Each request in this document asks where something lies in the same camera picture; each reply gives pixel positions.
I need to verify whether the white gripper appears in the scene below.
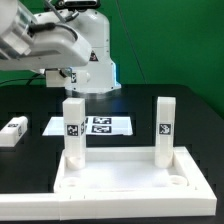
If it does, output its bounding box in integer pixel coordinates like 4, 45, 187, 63
0, 13, 91, 78

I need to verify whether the white desk top tray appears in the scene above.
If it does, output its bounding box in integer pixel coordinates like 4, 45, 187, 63
54, 147, 190, 193

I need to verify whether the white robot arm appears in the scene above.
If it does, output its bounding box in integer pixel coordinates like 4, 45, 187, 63
0, 0, 121, 99

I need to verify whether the fiducial marker sheet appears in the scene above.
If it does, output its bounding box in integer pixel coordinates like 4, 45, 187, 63
43, 116, 133, 136

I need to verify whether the white L-shaped corner guide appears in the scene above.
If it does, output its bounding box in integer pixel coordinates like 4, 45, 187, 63
0, 147, 217, 221

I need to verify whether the black cable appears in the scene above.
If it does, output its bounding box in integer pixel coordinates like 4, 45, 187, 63
0, 73, 46, 88

